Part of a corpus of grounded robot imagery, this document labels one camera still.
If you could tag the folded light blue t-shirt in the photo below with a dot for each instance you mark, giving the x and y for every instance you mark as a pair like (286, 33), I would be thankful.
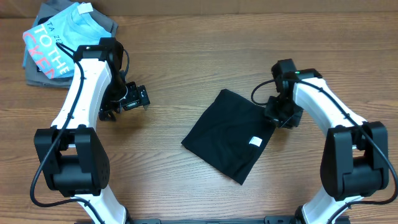
(76, 25)

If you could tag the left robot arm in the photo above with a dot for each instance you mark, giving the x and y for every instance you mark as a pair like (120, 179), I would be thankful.
(74, 166)

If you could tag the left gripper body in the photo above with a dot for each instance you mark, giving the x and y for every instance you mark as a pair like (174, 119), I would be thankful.
(133, 98)

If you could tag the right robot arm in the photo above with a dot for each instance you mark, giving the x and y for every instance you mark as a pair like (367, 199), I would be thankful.
(355, 157)

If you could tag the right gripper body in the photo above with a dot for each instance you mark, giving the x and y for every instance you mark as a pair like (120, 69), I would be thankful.
(280, 116)

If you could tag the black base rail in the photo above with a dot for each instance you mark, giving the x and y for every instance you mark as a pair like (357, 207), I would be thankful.
(211, 221)

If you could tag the black t-shirt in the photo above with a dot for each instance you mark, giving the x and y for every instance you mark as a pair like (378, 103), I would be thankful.
(230, 135)

